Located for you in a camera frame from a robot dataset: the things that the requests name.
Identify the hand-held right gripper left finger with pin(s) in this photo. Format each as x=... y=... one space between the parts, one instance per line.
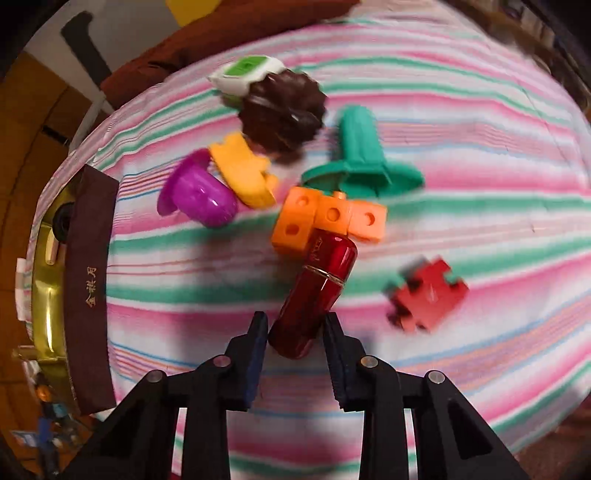
x=256 y=355

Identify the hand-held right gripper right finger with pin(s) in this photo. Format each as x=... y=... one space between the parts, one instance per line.
x=334 y=364

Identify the glossy red cylindrical tube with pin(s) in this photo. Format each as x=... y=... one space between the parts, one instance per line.
x=318 y=281

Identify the red puzzle piece block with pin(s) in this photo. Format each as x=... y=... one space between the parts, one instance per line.
x=429 y=295

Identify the orange holed block toy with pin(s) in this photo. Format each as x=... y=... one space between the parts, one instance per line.
x=295 y=217

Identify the purple plastic cup mould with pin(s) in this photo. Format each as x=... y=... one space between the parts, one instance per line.
x=203 y=194

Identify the yellow-orange plastic piece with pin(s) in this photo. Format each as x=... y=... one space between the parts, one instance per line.
x=240 y=168

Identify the brown box with gold lining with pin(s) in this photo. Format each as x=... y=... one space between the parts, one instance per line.
x=85 y=277

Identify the green plastic mould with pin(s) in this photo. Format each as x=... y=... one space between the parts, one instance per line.
x=362 y=143

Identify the pink green striped blanket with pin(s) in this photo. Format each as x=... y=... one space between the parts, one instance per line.
x=461 y=230

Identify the black round object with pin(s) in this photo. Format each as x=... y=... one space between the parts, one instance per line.
x=62 y=221

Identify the brown fluted plastic mould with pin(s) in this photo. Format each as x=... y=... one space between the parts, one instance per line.
x=281 y=110

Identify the white and green device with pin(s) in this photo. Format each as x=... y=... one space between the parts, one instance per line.
x=244 y=74

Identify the red-brown cloth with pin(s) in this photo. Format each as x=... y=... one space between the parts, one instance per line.
x=175 y=55

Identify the dark grey bar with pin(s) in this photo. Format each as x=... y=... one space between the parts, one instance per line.
x=87 y=46

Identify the wooden shelf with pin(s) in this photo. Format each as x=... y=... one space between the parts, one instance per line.
x=554 y=41

